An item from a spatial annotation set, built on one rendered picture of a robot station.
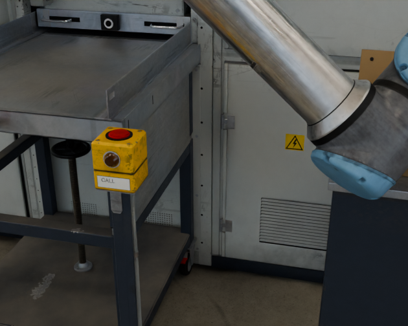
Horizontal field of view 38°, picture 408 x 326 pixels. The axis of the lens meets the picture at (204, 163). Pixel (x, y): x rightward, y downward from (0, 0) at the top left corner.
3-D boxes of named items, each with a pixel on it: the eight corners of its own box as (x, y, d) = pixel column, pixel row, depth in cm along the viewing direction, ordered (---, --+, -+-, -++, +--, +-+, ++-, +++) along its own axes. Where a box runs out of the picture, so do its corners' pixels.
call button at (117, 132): (125, 145, 108) (125, 137, 107) (105, 143, 109) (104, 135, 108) (133, 137, 112) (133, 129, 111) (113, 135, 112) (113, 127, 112)
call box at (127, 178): (135, 196, 110) (131, 145, 105) (94, 191, 111) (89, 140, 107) (149, 176, 117) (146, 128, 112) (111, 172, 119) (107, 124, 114)
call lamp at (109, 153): (118, 171, 107) (117, 154, 105) (100, 169, 108) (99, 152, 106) (121, 168, 108) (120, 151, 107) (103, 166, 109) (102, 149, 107)
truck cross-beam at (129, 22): (190, 35, 192) (190, 17, 190) (37, 26, 204) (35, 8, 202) (194, 32, 197) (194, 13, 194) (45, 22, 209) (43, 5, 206)
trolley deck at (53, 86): (124, 145, 133) (122, 119, 130) (-114, 119, 146) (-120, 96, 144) (200, 61, 192) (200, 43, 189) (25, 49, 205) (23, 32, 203)
